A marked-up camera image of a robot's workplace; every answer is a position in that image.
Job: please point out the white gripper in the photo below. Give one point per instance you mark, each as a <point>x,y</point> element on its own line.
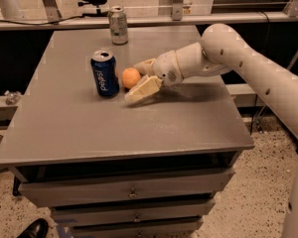
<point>166,66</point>

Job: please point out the top grey drawer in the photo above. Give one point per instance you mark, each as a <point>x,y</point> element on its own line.
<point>111,189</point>

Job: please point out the crumpled clear plastic wrapper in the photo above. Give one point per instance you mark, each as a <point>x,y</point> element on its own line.
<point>12,98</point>

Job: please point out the grey drawer cabinet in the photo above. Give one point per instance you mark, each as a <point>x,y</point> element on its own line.
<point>63,130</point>

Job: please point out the middle grey drawer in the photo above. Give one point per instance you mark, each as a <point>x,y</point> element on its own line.
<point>134,213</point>

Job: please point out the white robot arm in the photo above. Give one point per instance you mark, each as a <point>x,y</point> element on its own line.
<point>220,50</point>

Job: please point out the bottom grey drawer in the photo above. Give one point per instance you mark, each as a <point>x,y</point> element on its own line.
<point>138,230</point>

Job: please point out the grey metal rail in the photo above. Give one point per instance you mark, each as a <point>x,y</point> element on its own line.
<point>80,22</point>

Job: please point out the orange fruit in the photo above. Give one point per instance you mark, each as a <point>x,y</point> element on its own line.
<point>130,77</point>

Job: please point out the grey drawer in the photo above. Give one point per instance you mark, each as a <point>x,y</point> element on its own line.
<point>134,213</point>
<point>138,230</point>
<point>111,189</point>

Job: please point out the silver green soda can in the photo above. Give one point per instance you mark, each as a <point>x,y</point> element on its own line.
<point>118,25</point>

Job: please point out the blue pepsi can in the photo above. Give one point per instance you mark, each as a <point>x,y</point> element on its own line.
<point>103,65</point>

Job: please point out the black shoe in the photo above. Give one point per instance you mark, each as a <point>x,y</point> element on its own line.
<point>37,229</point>

